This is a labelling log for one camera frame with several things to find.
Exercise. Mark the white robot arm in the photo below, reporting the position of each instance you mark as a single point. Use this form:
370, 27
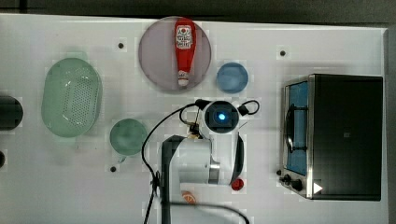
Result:
216, 157

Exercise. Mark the green mug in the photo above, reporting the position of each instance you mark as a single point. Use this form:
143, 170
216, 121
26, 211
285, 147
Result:
127, 137

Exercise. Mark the blue round bowl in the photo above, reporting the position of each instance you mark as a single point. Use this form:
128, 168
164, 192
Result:
232, 77

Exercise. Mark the grey round plate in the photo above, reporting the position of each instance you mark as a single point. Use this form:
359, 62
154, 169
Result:
158, 60

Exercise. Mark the dark red plush strawberry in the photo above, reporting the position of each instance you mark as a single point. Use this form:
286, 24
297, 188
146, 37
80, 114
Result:
238, 184

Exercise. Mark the orange slice toy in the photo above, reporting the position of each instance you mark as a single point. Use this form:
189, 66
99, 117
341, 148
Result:
188, 197

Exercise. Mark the red plush ketchup bottle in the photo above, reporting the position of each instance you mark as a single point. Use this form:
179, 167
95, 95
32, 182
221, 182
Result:
185, 45

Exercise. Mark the green perforated colander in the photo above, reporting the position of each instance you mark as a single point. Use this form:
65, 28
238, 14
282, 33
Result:
71, 98

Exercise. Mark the silver toaster oven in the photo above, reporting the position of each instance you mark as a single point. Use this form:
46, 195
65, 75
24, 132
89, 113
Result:
332, 137

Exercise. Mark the black round object left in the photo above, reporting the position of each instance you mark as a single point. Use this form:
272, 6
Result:
11, 113

